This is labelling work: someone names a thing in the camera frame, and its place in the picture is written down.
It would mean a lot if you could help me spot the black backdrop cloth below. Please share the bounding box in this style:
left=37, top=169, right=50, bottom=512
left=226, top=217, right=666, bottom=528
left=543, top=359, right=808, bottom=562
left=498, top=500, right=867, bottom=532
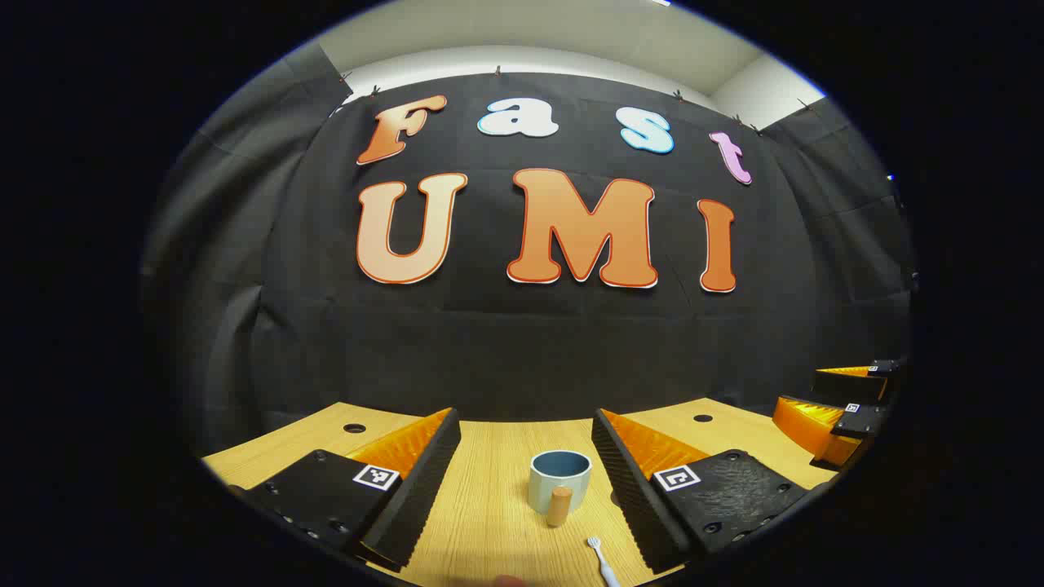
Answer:
left=139, top=41, right=914, bottom=457

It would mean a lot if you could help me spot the wooden desktop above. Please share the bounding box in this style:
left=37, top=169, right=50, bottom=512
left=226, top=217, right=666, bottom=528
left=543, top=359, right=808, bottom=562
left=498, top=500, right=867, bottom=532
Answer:
left=201, top=397, right=834, bottom=587

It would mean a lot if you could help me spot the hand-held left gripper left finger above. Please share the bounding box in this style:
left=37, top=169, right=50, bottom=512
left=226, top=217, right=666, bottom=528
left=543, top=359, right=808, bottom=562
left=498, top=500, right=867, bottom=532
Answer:
left=231, top=408, right=462, bottom=573

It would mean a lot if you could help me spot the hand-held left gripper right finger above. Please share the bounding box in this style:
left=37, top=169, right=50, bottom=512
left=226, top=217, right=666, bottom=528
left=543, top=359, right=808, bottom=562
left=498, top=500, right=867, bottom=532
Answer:
left=591, top=408, right=810, bottom=576

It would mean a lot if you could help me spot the grey cup with wooden handle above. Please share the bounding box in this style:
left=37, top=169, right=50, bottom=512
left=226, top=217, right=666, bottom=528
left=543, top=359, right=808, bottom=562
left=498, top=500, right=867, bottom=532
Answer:
left=528, top=450, right=593, bottom=528

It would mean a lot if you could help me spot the white toothbrush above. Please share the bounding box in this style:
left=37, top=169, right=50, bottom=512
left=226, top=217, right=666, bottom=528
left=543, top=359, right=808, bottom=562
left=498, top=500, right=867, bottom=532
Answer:
left=586, top=536, right=622, bottom=587

